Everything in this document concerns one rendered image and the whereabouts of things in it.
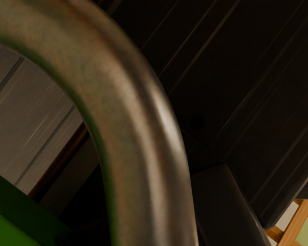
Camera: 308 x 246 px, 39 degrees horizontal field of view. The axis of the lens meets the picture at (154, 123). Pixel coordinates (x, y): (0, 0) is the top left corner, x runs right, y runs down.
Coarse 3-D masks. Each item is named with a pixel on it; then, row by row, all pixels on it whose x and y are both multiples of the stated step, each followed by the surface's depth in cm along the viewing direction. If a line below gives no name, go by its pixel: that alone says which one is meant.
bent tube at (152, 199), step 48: (0, 0) 14; (48, 0) 14; (48, 48) 14; (96, 48) 14; (96, 96) 14; (144, 96) 14; (96, 144) 14; (144, 144) 13; (144, 192) 13; (144, 240) 13; (192, 240) 14
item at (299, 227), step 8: (296, 200) 419; (304, 200) 344; (304, 208) 337; (296, 216) 328; (304, 216) 331; (288, 224) 392; (296, 224) 322; (304, 224) 335; (272, 232) 315; (280, 232) 316; (288, 232) 313; (296, 232) 316; (304, 232) 328; (280, 240) 307; (288, 240) 307; (296, 240) 320; (304, 240) 322
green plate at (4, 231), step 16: (0, 176) 25; (0, 192) 23; (16, 192) 24; (0, 208) 18; (16, 208) 22; (32, 208) 24; (0, 224) 17; (16, 224) 17; (32, 224) 22; (48, 224) 23; (64, 224) 25; (0, 240) 17; (16, 240) 17; (32, 240) 17; (48, 240) 18
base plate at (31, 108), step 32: (0, 64) 51; (32, 64) 56; (0, 96) 55; (32, 96) 61; (64, 96) 68; (0, 128) 59; (32, 128) 66; (64, 128) 75; (0, 160) 64; (32, 160) 73
